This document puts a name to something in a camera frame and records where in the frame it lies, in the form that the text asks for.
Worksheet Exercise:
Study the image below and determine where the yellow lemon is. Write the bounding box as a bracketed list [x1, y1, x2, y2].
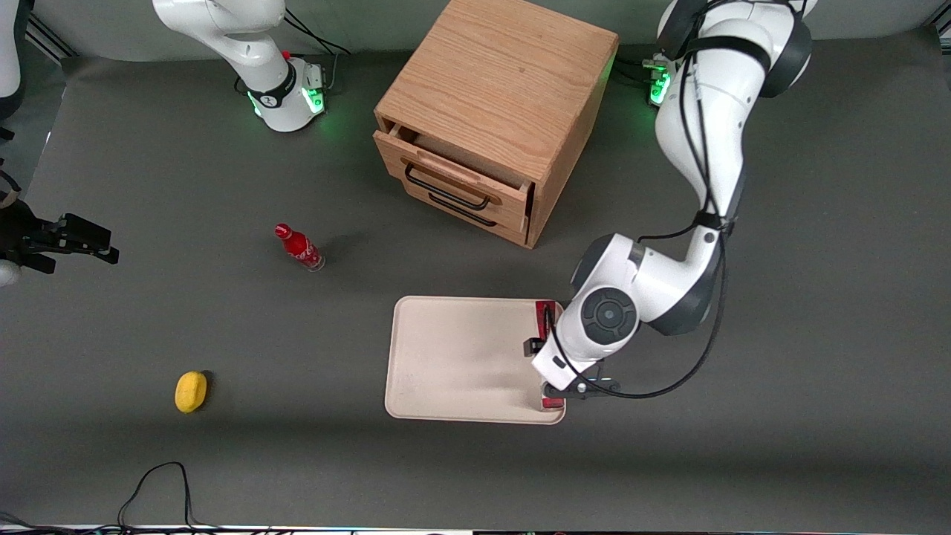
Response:
[175, 371, 208, 414]

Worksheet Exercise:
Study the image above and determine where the black left arm base cable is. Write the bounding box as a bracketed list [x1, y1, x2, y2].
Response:
[615, 53, 669, 84]

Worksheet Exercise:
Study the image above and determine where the dark grey table mat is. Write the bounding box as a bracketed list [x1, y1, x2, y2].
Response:
[0, 30, 951, 530]

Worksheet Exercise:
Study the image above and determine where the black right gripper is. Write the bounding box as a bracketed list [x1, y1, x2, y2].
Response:
[0, 198, 120, 275]

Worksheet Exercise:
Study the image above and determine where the wooden drawer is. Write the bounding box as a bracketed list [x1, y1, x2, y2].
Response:
[405, 186, 530, 247]
[374, 125, 534, 224]

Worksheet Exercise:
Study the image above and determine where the black metal drawer handle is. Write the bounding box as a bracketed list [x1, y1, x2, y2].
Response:
[405, 163, 491, 211]
[429, 192, 497, 227]

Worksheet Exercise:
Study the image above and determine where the beige rectangular tray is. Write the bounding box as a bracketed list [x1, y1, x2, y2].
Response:
[384, 296, 567, 426]

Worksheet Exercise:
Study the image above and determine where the aluminium frame rail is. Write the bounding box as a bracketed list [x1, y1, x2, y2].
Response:
[26, 13, 79, 62]

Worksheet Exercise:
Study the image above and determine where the black right arm base cable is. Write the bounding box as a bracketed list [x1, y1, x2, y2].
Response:
[282, 9, 351, 91]

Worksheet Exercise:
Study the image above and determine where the red cola bottle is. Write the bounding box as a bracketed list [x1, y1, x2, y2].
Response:
[274, 223, 326, 273]

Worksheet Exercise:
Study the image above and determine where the black arm base cable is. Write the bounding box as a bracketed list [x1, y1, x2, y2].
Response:
[615, 53, 669, 84]
[282, 9, 351, 91]

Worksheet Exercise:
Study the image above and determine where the red cookie box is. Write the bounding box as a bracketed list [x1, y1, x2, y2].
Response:
[535, 299, 567, 410]

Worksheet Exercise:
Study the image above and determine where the thin black looped cable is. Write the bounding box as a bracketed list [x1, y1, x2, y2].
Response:
[117, 461, 198, 533]

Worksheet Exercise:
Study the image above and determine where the wooden drawer cabinet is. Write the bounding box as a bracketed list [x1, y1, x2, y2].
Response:
[373, 0, 620, 249]

